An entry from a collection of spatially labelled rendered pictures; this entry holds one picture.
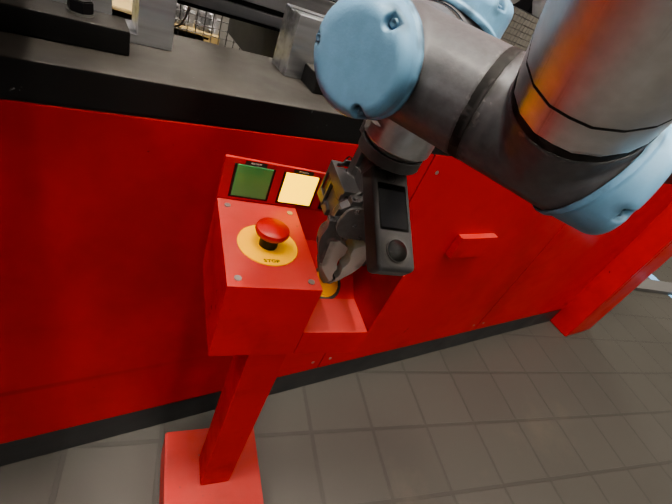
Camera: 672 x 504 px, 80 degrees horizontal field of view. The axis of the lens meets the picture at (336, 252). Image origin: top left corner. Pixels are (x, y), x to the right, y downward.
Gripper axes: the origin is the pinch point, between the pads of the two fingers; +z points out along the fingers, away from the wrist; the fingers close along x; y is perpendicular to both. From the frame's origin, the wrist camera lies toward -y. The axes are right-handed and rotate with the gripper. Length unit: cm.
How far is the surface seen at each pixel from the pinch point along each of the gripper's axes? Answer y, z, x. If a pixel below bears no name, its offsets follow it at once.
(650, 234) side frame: 50, 17, -168
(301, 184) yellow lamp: 9.4, -7.9, 5.0
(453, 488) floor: -15, 72, -65
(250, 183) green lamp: 9.3, -6.9, 11.5
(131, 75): 18.5, -12.7, 25.8
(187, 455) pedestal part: 0, 61, 11
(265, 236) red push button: -0.5, -7.3, 10.9
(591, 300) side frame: 44, 54, -168
